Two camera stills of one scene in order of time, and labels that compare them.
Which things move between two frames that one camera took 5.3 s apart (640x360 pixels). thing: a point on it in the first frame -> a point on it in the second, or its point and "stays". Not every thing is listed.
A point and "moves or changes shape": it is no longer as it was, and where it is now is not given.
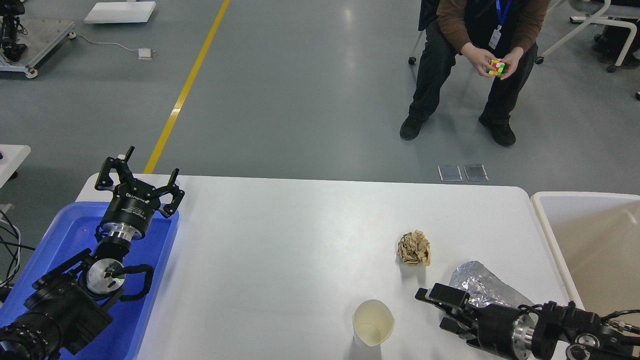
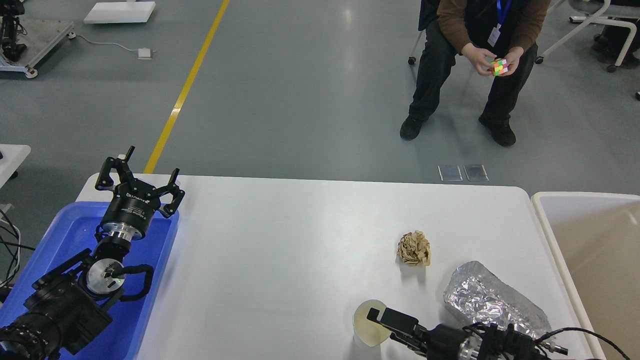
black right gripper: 503,333 -> 442,343
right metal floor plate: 475,172 stays
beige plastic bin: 597,236 stays
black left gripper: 134,202 stays
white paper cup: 373,321 stays
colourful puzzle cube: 498,65 moves or changes shape
